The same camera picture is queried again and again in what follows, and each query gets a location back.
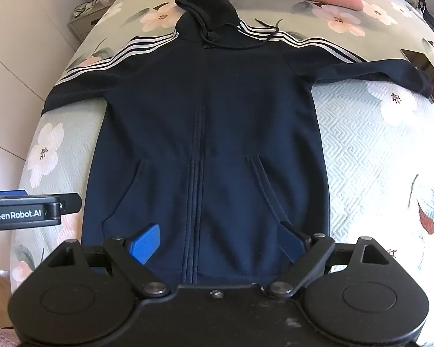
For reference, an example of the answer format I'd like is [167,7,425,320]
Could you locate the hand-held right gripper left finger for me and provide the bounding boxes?
[48,223,171,299]

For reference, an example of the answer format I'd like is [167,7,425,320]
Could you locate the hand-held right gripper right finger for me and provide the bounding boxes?
[264,221,395,299]

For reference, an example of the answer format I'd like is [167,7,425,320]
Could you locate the navy striped hoodie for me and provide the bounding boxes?
[40,0,434,287]

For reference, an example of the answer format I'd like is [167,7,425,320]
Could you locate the floral quilted bedspread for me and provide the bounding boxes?
[7,0,434,347]

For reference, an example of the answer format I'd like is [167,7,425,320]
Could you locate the white wardrobe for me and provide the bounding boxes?
[0,0,131,145]

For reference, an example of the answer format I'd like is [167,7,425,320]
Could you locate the grey nightstand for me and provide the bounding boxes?
[67,2,113,41]

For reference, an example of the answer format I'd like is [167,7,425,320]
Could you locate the dark tablet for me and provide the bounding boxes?
[400,48,434,108]

